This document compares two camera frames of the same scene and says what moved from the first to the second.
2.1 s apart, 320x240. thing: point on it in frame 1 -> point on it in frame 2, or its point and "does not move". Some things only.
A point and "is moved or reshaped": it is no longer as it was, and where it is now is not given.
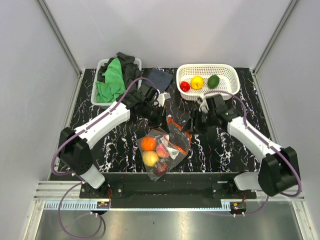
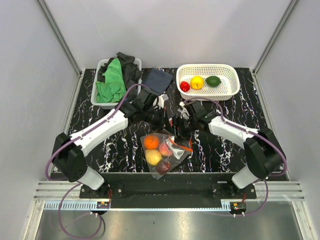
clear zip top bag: [160, 147] is moved or reshaped
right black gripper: [190, 126] -> [182, 135]
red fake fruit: [184, 86] does not move
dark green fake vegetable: [213, 81] does not move
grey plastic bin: [93, 97] does not move
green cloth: [109, 91] does not move
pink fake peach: [161, 151] is moved or reshaped
